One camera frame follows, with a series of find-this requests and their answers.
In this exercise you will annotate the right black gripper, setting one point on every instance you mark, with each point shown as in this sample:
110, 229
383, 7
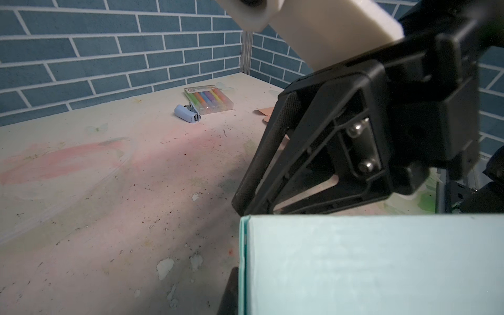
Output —
433, 80

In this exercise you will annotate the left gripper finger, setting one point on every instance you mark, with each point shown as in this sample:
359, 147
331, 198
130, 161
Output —
229, 301

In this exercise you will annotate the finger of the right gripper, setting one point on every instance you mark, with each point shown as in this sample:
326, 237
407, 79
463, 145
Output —
342, 109

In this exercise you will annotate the mint green paper box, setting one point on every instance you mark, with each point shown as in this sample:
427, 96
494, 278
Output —
403, 264

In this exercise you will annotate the flat pink paper box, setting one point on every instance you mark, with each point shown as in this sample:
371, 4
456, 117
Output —
274, 149

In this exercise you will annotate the clear case of markers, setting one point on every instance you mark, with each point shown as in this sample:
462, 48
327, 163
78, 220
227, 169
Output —
208, 99

